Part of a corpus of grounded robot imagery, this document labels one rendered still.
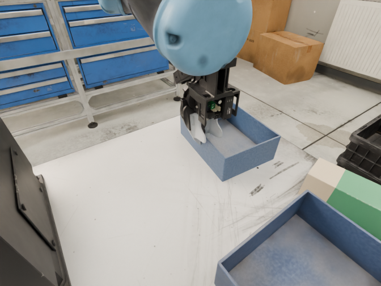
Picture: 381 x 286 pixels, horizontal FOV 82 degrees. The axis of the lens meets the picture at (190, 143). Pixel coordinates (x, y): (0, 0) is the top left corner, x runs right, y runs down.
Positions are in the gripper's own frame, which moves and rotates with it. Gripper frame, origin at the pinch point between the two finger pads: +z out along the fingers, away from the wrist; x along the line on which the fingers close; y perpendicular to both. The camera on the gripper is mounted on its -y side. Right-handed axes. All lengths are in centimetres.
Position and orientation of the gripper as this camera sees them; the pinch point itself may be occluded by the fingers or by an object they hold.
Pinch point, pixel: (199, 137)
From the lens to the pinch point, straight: 50.3
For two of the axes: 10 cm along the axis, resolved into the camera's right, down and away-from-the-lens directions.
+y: 4.8, 5.6, -6.8
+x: 8.8, -3.0, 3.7
